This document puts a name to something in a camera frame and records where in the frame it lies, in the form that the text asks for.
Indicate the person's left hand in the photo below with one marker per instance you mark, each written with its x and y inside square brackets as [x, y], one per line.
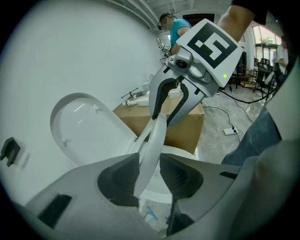
[274, 175]

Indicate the white toilet seat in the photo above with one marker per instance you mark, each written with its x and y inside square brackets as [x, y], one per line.
[157, 140]

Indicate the wooden shelf cart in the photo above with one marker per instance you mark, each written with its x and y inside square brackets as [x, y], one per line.
[248, 76]

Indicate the black wall bracket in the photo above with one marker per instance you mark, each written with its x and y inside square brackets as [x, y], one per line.
[10, 151]

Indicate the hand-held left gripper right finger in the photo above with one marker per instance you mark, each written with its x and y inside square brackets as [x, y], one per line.
[199, 178]

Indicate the black metal tool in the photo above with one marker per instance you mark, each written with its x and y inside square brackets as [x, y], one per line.
[129, 93]

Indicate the white plastic pipe fitting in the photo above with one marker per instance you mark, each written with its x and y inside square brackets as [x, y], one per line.
[136, 102]

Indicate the white toilet lid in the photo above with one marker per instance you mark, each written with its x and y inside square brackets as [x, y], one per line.
[93, 131]

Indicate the black office chair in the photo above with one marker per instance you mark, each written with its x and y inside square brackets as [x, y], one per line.
[262, 70]

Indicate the white power strip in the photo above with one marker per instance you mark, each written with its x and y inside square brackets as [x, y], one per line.
[229, 131]

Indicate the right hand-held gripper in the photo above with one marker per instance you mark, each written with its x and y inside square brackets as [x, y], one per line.
[211, 47]

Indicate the brown cardboard box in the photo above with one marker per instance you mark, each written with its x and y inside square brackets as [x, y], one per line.
[187, 131]

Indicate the person's blue jeans leg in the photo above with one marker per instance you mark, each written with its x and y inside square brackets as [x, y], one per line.
[257, 133]

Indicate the person's right forearm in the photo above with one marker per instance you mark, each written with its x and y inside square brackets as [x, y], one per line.
[234, 18]

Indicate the teal plastic packet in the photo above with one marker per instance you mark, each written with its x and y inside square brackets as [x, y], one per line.
[152, 213]

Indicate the small white box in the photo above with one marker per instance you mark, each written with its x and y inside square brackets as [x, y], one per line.
[174, 93]

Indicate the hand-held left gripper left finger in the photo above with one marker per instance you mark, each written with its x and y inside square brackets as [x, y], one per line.
[79, 192]

